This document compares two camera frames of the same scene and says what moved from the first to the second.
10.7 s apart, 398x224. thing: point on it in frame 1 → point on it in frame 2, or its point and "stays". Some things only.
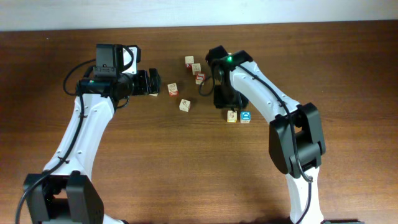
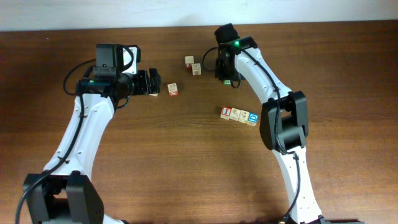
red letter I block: (200, 78) → (226, 112)
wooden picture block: (232, 116) → (244, 116)
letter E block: (189, 60) stays
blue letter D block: (245, 117) → (253, 119)
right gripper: (242, 103) → (219, 74)
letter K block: (196, 67) stays
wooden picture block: (185, 105) → (234, 114)
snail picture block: (173, 90) stays
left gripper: (144, 86) stays
